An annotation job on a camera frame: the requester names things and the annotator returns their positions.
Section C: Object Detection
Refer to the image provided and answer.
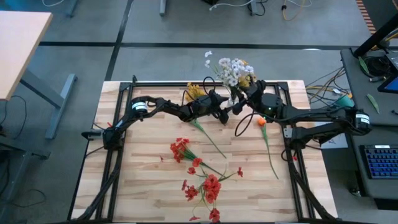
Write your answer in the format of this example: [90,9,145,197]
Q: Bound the teal tape roll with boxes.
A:
[336,94,354,110]

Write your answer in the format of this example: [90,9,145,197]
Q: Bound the white paper sheet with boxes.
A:
[313,117,349,150]

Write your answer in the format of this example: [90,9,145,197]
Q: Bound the loose green leaf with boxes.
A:
[358,55,371,75]
[366,93,381,115]

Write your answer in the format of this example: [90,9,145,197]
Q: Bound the yellow flower bunch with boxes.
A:
[236,58,258,94]
[185,82,206,103]

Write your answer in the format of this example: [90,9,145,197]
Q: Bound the loose cable bundle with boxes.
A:
[305,66,354,105]

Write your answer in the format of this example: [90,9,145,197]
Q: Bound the dark laptop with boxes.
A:
[377,51,398,95]

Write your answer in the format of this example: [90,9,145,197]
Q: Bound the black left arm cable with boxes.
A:
[181,76,218,105]

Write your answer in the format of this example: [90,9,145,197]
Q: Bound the small ribbed glass vase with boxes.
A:
[228,94,241,109]

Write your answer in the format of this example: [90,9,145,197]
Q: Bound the black diagonal stand bar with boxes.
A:
[353,12,398,59]

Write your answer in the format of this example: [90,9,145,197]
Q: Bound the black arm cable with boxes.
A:
[234,111,261,138]
[181,76,218,105]

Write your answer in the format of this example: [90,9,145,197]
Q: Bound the black metal table frame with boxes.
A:
[67,74,338,224]

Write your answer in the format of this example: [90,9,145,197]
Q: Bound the backlit keyboard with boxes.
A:
[359,144,398,180]

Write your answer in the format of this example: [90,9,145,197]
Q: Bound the coiled black cable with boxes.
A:
[363,55,389,82]

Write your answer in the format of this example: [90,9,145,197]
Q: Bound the orange tulip green stem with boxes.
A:
[190,119,228,159]
[257,116,280,180]

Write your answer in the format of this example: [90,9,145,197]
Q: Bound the red flower spray thin stems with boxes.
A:
[181,158,244,223]

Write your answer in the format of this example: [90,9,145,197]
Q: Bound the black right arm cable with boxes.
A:
[234,111,261,138]

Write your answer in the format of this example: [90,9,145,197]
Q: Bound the grey side table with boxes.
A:
[340,48,398,211]

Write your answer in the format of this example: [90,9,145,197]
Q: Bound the red flower bunch thick stem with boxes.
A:
[169,138,224,177]

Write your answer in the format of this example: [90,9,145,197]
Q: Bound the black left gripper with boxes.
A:
[193,89,234,126]

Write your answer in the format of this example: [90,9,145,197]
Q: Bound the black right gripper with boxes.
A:
[231,79,284,118]

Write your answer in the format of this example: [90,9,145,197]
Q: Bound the yellow floor cable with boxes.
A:
[281,0,313,22]

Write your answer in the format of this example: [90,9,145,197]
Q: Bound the light wood desk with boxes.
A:
[0,11,78,141]

